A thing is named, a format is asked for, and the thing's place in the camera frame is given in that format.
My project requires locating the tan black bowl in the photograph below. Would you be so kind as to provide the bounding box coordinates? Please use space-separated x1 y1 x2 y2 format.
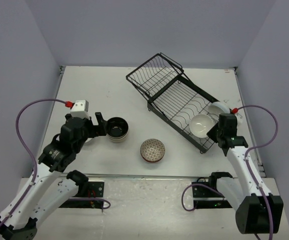
106 117 129 138

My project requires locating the brown white patterned bowl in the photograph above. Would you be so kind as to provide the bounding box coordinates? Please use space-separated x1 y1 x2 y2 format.
140 138 166 163

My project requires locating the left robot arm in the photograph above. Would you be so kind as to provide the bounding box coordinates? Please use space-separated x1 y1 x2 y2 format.
0 112 107 240

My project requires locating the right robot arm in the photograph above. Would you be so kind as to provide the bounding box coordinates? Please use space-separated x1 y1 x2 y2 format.
207 113 284 239

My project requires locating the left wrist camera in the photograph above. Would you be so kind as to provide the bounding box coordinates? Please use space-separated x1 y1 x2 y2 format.
70 99 90 119

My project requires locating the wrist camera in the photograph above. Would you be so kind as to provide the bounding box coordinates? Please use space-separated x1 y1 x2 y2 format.
231 109 244 126
70 99 90 119

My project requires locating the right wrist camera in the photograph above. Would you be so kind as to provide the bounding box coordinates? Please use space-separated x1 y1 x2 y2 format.
231 109 244 126

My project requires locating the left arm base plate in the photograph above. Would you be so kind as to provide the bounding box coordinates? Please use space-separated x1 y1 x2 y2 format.
60 181 105 209

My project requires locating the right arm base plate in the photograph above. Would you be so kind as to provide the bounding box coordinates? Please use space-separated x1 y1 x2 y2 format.
191 186 232 210

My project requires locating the black wire dish rack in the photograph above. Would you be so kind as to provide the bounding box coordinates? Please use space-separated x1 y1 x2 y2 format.
126 52 217 154

